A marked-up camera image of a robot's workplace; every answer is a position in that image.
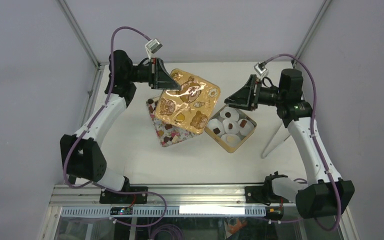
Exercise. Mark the silver square tin lid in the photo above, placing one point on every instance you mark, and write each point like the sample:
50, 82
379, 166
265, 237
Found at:
191, 106

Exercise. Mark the gold square tin box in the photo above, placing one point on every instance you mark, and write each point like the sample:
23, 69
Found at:
220, 142

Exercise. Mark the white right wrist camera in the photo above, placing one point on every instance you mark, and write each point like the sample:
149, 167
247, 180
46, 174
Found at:
261, 69

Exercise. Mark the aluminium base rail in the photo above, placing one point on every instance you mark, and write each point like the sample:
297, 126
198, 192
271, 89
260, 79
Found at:
174, 194

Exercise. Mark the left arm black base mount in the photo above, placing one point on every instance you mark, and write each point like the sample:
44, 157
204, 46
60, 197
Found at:
140, 196

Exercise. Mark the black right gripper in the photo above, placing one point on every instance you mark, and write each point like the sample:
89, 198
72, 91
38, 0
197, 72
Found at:
247, 97

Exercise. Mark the floral rectangular tray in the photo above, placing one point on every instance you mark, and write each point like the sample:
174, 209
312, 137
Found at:
159, 125

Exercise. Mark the white slotted cable duct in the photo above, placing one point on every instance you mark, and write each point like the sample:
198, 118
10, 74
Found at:
168, 212

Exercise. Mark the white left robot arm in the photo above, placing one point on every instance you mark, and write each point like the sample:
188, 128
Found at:
81, 152

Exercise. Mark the white rectangular chocolate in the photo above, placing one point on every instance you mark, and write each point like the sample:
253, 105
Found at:
175, 139

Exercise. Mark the white paper cup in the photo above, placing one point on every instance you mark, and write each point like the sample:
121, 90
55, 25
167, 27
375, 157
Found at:
215, 123
235, 129
247, 129
238, 140
234, 113

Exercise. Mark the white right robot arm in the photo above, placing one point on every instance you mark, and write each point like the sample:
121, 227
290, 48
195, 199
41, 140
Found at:
326, 193

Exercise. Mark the white dome chocolate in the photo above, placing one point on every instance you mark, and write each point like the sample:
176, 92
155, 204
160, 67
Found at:
230, 139

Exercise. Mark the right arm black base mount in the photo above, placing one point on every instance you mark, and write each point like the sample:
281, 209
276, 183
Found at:
270, 191

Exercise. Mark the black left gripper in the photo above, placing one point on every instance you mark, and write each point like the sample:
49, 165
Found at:
158, 78

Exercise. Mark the dark square chocolate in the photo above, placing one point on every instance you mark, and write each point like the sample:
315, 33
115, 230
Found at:
216, 131

